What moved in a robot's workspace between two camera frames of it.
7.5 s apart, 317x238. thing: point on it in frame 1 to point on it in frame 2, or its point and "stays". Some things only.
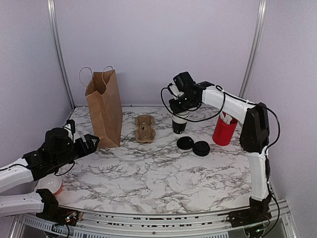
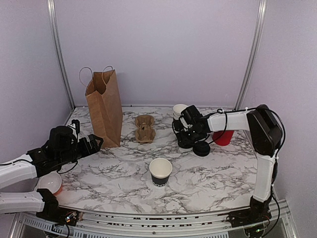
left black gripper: (91, 148) stays
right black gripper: (176, 108) to (201, 137)
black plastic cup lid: (185, 143) stays
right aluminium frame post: (253, 48) stays
